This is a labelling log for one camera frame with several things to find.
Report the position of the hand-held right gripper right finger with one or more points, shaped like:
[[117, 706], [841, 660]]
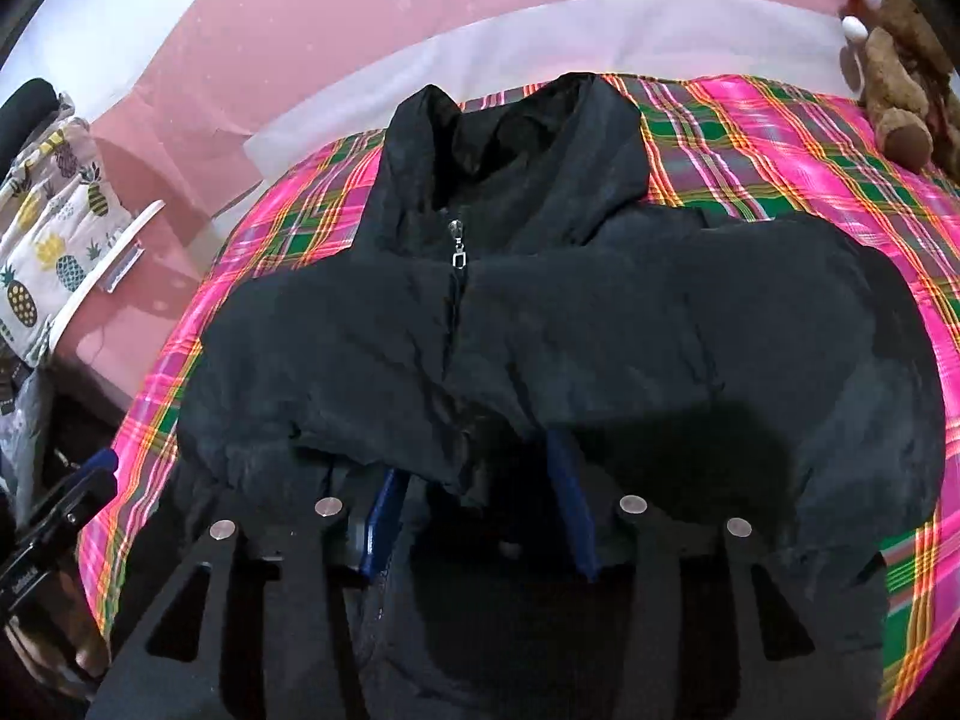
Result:
[[571, 510]]

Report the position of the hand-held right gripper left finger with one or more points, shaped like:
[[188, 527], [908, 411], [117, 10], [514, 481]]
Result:
[[384, 521]]

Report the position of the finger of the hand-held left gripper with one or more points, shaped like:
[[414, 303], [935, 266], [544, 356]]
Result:
[[96, 465]]

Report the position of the black hooded zip jacket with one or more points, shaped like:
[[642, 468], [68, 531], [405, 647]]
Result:
[[615, 330]]

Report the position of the person's left hand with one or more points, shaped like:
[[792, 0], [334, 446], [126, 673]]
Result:
[[71, 649]]

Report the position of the pineapple print cloth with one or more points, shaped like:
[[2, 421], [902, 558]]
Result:
[[56, 240]]

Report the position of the black padded bar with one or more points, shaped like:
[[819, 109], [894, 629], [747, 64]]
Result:
[[26, 116]]

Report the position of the pink green plaid blanket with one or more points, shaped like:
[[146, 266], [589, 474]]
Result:
[[750, 127]]

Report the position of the white bed sheet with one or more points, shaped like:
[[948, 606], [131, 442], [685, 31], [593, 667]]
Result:
[[570, 45]]

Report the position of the brown teddy bear santa hat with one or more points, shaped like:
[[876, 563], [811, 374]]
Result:
[[896, 82]]

